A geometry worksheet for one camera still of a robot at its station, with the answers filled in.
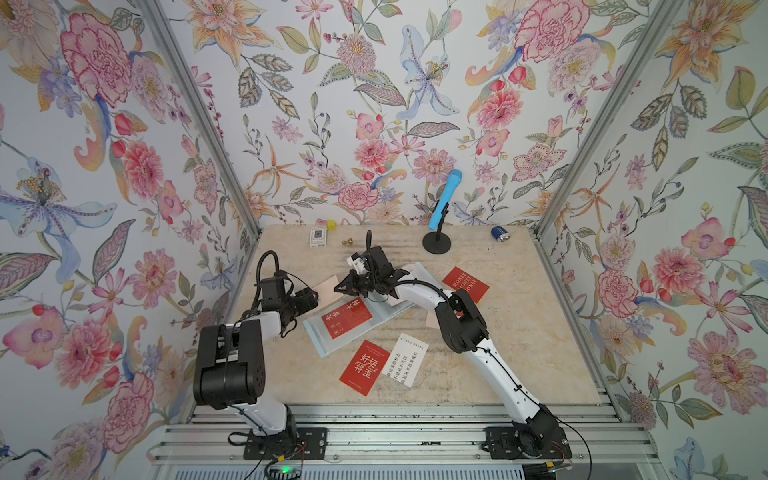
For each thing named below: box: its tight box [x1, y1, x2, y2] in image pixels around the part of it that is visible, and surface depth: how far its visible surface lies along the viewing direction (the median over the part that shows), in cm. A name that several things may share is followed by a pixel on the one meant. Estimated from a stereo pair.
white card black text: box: [382, 332, 429, 388], surface depth 90 cm
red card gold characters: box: [321, 297, 373, 340], surface depth 97 cm
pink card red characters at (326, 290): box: [312, 274, 344, 308], surface depth 103 cm
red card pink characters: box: [339, 340, 391, 397], surface depth 88 cm
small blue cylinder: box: [491, 226, 511, 242], surface depth 120 cm
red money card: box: [442, 266, 490, 303], surface depth 109 cm
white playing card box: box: [310, 228, 327, 248], surface depth 120 cm
